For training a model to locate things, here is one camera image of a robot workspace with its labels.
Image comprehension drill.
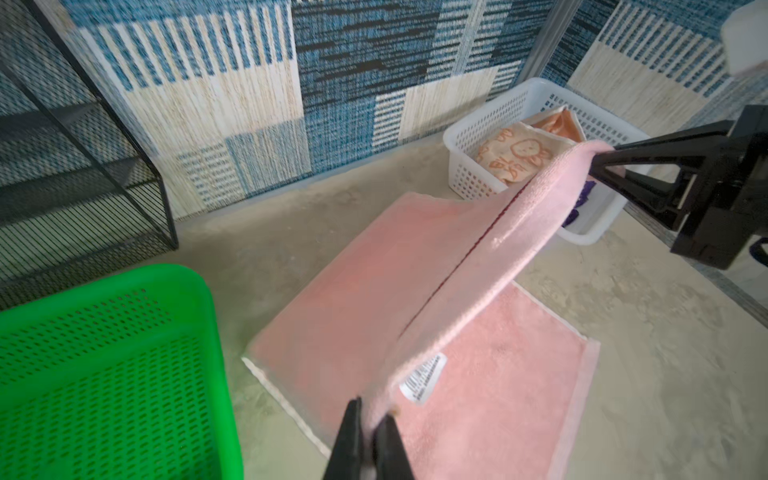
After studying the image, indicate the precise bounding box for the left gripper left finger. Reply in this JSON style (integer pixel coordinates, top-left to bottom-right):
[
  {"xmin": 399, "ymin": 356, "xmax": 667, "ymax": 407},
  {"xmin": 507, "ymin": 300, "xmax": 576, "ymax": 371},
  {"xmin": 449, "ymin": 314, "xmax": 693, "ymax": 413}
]
[{"xmin": 323, "ymin": 397, "xmax": 364, "ymax": 480}]

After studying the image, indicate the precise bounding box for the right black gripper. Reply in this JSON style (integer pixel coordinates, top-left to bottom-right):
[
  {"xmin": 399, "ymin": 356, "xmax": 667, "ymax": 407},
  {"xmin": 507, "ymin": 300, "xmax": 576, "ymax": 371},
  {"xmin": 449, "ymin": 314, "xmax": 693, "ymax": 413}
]
[{"xmin": 590, "ymin": 105, "xmax": 767, "ymax": 270}]

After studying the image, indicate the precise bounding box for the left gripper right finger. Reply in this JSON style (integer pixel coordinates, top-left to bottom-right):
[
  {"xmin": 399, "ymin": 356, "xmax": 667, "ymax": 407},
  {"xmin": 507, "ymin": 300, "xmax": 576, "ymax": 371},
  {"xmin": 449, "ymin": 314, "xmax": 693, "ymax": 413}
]
[{"xmin": 373, "ymin": 414, "xmax": 415, "ymax": 480}]

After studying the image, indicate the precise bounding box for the pink towel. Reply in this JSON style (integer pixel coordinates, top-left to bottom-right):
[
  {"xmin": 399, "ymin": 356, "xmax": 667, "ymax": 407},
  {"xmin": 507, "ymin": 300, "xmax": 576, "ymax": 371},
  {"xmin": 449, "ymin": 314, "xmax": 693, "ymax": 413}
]
[{"xmin": 243, "ymin": 141, "xmax": 608, "ymax": 479}]

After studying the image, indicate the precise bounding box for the white plastic basket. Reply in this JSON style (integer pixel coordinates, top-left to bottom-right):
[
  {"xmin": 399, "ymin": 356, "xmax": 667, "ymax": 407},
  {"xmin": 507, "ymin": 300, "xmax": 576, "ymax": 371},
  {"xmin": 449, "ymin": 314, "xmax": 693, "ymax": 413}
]
[{"xmin": 442, "ymin": 77, "xmax": 652, "ymax": 247}]

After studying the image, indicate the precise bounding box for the purple towel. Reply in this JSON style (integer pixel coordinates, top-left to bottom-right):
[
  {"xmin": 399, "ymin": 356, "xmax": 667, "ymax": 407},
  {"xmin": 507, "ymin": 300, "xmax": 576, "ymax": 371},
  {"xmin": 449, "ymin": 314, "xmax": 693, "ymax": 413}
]
[{"xmin": 562, "ymin": 180, "xmax": 597, "ymax": 228}]

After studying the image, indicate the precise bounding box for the orange patterned towel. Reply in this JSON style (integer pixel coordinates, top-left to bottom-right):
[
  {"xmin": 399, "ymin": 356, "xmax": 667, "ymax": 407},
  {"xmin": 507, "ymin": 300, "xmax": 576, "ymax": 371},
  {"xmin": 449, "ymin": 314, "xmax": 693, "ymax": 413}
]
[{"xmin": 475, "ymin": 106, "xmax": 586, "ymax": 185}]

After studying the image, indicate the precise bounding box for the green plastic basket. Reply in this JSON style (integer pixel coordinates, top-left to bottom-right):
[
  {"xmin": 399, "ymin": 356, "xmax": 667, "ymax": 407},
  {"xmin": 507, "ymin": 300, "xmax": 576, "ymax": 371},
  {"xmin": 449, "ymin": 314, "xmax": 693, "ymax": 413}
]
[{"xmin": 1, "ymin": 264, "xmax": 244, "ymax": 479}]

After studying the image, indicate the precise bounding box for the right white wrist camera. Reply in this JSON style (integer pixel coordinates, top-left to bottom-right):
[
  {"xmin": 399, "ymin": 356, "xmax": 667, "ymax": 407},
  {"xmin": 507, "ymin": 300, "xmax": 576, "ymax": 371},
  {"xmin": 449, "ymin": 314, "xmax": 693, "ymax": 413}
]
[{"xmin": 720, "ymin": 0, "xmax": 768, "ymax": 77}]

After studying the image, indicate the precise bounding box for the black wire shelf rack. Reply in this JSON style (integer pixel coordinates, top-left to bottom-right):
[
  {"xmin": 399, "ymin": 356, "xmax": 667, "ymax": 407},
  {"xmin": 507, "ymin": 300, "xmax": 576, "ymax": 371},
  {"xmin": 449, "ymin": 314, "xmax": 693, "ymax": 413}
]
[{"xmin": 1, "ymin": 1, "xmax": 179, "ymax": 309}]

